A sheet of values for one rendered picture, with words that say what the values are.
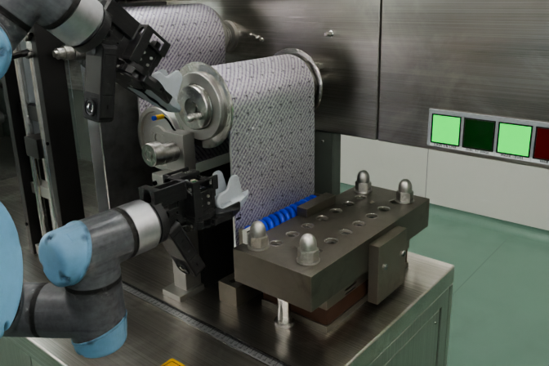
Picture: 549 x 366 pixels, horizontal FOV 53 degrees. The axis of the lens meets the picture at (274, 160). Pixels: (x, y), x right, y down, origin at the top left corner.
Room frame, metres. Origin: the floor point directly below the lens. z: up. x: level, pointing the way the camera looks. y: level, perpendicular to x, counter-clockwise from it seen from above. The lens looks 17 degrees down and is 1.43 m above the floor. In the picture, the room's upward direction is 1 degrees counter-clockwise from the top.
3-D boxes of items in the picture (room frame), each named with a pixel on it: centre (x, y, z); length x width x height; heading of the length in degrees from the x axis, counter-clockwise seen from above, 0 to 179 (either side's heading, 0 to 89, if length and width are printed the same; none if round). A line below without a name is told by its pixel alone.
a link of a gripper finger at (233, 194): (0.87, 0.07, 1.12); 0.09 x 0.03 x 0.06; 139
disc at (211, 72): (0.93, 0.12, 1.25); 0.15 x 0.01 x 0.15; 50
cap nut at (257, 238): (0.84, 0.03, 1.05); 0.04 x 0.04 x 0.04
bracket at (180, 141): (0.92, 0.18, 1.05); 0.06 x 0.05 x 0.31; 140
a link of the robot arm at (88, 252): (0.68, 0.25, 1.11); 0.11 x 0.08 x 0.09; 140
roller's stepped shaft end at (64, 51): (1.03, 0.37, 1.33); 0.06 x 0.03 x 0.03; 140
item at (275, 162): (0.98, 0.00, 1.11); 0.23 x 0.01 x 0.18; 140
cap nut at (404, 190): (1.03, -0.26, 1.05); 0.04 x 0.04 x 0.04
